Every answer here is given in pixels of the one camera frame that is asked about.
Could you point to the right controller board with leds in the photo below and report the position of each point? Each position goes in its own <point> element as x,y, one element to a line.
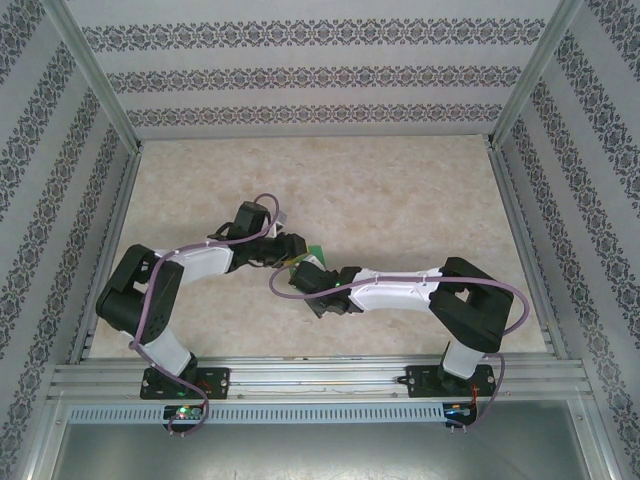
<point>457,412</point>

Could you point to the right aluminium frame post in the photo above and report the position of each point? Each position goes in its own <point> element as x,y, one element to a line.
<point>535,75</point>

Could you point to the left aluminium table side rail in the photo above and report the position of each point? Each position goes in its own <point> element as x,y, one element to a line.
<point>107,255</point>

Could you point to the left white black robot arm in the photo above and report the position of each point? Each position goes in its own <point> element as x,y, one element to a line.
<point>140,295</point>

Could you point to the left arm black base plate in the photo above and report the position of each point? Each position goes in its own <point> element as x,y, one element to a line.
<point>220,382</point>

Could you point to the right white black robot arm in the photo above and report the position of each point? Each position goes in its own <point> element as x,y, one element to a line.
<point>470,310</point>

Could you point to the left lower aluminium frame bar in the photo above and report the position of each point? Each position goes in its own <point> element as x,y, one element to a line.
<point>40,440</point>

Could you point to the right aluminium table side rail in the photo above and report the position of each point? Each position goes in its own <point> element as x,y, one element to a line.
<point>530,255</point>

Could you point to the right lower aluminium frame bar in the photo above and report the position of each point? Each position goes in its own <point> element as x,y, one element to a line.
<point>597,440</point>

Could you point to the green paper sheet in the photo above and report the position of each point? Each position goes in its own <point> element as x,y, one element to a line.
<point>316,250</point>

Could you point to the aluminium table side rail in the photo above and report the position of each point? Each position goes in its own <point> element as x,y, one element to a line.
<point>107,255</point>
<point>530,255</point>

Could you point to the left controller board with leds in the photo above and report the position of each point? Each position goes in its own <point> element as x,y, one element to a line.
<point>182,412</point>

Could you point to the controller board with leds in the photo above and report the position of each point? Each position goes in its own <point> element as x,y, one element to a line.
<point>182,412</point>
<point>457,412</point>

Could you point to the left aluminium frame post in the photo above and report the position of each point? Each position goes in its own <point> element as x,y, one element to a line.
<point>95,80</point>

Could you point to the aluminium frame post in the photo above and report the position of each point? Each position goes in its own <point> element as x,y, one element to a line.
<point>535,75</point>
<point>95,80</point>

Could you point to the aluminium mounting rail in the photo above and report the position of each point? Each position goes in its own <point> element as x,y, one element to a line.
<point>320,380</point>

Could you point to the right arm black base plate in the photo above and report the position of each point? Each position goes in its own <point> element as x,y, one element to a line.
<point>420,382</point>

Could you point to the aluminium frame bar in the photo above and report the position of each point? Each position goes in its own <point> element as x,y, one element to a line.
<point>597,440</point>
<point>40,440</point>

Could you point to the grey metal sheet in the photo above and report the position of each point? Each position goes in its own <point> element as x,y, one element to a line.
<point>325,450</point>

